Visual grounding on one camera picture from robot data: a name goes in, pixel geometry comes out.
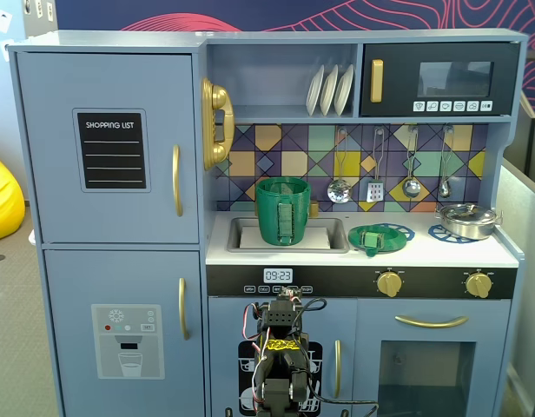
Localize green printed lid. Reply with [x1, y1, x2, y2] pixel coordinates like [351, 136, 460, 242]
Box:
[347, 222, 416, 258]

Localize steel toy pot with lid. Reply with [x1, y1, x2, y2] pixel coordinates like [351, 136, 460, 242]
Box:
[435, 202, 504, 241]

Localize green printed container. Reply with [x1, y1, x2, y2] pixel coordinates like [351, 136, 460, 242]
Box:
[254, 176, 313, 247]

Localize blue wooden toy kitchen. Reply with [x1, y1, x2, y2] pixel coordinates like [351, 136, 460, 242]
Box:
[6, 29, 529, 417]

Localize grey toy sink basin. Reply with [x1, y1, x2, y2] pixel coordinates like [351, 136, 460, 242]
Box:
[227, 216, 350, 255]

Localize steel toy skimmer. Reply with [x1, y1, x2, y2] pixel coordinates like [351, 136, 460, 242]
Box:
[327, 125, 353, 204]

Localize steel toy slotted spatula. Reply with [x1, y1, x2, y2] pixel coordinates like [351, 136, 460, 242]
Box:
[366, 125, 386, 204]

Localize gold toy telephone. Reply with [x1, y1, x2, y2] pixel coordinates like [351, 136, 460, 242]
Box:
[201, 76, 236, 171]

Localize blue dishwasher door with print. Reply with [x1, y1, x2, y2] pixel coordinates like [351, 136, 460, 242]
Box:
[208, 296, 359, 417]

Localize white toy plate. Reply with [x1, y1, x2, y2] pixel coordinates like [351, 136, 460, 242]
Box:
[334, 63, 355, 117]
[306, 64, 326, 117]
[320, 64, 340, 117]

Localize gold oven knob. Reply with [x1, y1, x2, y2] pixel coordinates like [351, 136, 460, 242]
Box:
[465, 271, 494, 300]
[375, 269, 404, 299]

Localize steel toy ladle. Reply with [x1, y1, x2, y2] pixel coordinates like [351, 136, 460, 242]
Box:
[401, 124, 421, 199]

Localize steel toy spoon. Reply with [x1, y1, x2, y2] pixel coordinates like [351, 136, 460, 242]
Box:
[438, 124, 454, 199]

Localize blue oven door with window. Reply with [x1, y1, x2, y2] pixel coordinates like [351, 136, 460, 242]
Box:
[356, 298, 512, 417]

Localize black toy microwave door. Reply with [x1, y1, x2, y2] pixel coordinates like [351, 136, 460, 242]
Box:
[360, 42, 521, 117]

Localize freezer door with dispenser print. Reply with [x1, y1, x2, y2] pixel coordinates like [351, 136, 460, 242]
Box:
[43, 249, 207, 417]

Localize fridge door with shopping list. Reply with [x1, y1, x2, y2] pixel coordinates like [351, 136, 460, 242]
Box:
[16, 52, 200, 244]

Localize yellow bean bag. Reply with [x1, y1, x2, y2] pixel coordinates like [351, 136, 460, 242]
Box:
[0, 149, 27, 243]

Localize light blue desk partition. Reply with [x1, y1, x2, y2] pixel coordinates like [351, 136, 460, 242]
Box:
[497, 164, 535, 417]

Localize small wrist camera board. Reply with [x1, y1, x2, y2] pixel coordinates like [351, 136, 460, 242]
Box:
[274, 285, 302, 301]

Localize gold fridge door handle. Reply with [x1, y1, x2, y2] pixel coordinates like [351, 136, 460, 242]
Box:
[171, 144, 184, 218]

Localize gold freezer door handle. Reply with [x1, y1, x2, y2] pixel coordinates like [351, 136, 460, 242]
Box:
[177, 277, 191, 341]

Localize gold microwave handle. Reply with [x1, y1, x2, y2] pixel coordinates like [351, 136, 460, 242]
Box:
[370, 58, 385, 103]

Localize gold dishwasher door handle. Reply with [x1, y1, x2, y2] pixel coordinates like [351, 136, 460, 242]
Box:
[334, 339, 342, 400]

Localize gold oven door handle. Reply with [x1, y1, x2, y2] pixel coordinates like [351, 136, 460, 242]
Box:
[394, 314, 470, 329]

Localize black cable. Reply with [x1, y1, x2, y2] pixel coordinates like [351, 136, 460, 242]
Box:
[308, 381, 380, 417]

